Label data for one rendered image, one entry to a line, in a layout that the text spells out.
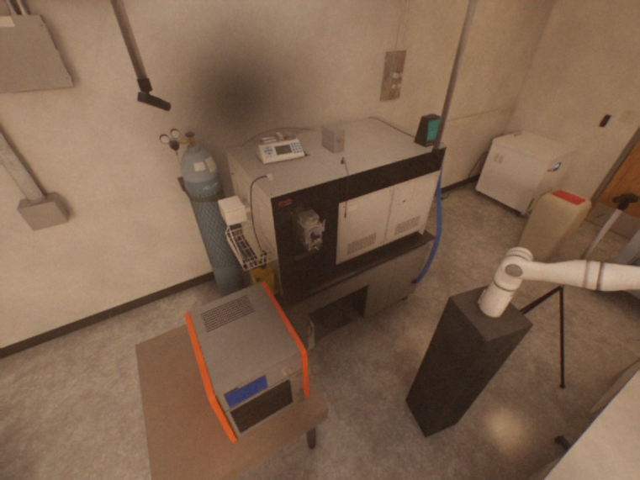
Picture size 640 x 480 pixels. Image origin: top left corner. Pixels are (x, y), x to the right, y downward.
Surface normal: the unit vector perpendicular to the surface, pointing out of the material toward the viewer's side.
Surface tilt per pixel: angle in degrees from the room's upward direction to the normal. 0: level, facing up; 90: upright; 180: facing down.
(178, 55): 90
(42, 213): 90
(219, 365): 0
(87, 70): 90
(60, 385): 0
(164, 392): 0
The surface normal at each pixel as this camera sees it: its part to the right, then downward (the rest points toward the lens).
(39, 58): 0.51, 0.55
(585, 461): 0.00, -0.77
